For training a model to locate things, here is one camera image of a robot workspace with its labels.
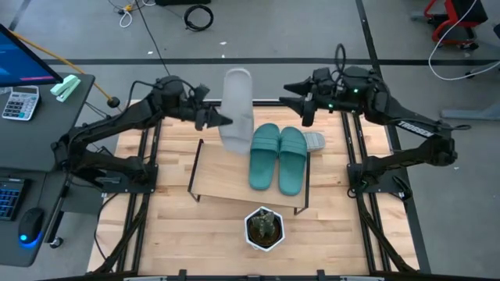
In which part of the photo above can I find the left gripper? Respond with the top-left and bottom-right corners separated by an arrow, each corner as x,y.
177,84 -> 234,132

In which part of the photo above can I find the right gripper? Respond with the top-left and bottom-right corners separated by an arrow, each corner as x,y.
279,66 -> 343,128

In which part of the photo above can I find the grey rubber slide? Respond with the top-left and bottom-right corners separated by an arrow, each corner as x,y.
302,131 -> 327,152
217,68 -> 255,156

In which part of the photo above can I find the green rubber slide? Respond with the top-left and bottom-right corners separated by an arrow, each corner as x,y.
277,126 -> 309,197
248,123 -> 281,191

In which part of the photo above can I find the small green cactus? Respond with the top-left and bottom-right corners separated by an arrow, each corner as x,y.
251,208 -> 277,239

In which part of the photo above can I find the black floor box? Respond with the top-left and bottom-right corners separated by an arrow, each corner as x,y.
155,0 -> 212,7

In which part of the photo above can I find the white hexagonal plant pot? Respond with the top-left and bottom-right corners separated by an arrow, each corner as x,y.
244,205 -> 286,253

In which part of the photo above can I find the mint green stapler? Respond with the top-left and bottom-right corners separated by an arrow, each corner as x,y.
49,74 -> 82,103

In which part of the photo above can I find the grey desk foot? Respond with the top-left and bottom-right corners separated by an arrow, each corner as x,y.
440,105 -> 500,122

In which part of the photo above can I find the red and black chair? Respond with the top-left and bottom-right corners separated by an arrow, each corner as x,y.
409,0 -> 489,51

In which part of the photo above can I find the black desk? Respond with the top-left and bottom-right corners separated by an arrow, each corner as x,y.
0,72 -> 97,269

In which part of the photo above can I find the grey desk calculator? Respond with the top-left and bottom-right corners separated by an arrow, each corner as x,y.
2,85 -> 41,122

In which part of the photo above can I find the computer monitor with blue screen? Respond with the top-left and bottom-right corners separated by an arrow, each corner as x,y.
0,23 -> 63,89

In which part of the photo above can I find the black computer mouse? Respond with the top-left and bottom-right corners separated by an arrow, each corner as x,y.
18,207 -> 45,246

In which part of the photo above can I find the black keyboard with blue backlight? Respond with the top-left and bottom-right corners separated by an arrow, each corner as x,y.
0,177 -> 27,222

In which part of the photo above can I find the black aluminium table frame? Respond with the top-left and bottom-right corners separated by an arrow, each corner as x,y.
87,99 -> 433,281

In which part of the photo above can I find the black right arm cable loop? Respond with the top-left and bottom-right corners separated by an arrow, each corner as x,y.
334,42 -> 348,75

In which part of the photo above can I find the wooden shelf with black frame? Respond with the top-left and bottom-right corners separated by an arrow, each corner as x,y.
187,139 -> 313,217

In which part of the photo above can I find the long black floor cable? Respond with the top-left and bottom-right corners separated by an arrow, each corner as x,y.
134,0 -> 173,77

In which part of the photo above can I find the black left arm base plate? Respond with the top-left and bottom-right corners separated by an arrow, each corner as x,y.
102,163 -> 159,195

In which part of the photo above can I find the yellow cable with black foot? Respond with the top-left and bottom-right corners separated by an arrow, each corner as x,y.
7,29 -> 121,109

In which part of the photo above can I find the coiled black cable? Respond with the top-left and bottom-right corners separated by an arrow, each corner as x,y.
183,3 -> 215,32

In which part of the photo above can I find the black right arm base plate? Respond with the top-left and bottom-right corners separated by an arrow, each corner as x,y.
347,162 -> 412,195

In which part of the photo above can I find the long white cable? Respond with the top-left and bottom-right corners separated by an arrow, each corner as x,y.
428,0 -> 500,82

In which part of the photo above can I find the white cable with yellow plug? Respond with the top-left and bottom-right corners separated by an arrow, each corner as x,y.
119,0 -> 157,29

